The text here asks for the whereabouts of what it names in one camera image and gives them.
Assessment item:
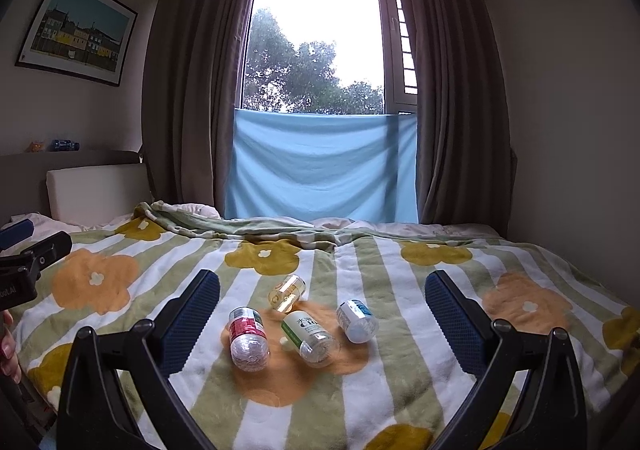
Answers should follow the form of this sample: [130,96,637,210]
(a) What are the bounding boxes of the person's left hand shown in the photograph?
[0,310,24,385]

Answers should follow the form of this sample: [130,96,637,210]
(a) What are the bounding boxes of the window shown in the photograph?
[240,0,418,117]

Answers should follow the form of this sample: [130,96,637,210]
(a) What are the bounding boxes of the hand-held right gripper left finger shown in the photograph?
[56,269,221,450]

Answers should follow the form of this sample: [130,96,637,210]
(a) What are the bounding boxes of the clear cup red label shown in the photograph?
[228,307,272,374]

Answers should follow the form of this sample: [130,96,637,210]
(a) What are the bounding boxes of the clear cup blue label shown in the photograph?
[336,299,380,345]

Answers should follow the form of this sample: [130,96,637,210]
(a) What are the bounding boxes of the clear cup green label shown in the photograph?
[280,311,341,369]

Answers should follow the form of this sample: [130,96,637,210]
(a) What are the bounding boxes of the light blue hanging cloth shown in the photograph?
[224,108,420,223]

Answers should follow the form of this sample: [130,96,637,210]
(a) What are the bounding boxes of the grey headboard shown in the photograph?
[0,149,153,219]

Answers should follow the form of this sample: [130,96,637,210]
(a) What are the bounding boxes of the clear yellow cup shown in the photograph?
[268,274,307,313]

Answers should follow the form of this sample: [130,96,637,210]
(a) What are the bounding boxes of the white headboard cushion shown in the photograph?
[46,162,153,223]

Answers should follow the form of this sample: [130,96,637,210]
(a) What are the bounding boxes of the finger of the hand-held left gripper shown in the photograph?
[0,221,35,251]
[0,230,74,289]

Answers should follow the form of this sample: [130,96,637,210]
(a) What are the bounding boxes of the brown curtain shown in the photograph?
[141,0,261,221]
[397,0,518,227]

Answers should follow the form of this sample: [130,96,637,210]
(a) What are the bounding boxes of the floral striped blanket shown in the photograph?
[10,201,640,450]

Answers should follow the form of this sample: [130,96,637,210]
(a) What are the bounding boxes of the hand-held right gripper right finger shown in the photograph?
[424,270,587,450]

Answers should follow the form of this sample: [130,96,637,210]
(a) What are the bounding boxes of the framed wall picture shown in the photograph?
[15,0,139,88]

